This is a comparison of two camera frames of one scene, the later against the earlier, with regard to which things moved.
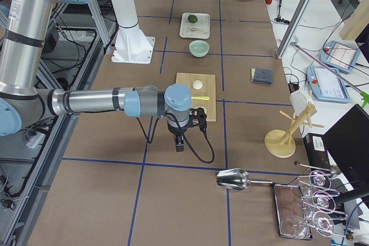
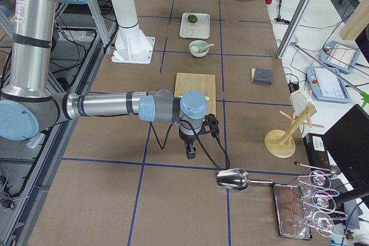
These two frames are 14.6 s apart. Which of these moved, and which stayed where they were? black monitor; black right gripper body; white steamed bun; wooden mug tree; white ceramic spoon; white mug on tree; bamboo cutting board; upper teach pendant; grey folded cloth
Moved: white ceramic spoon; black right gripper body; white steamed bun
Stayed: wooden mug tree; bamboo cutting board; grey folded cloth; upper teach pendant; black monitor; white mug on tree
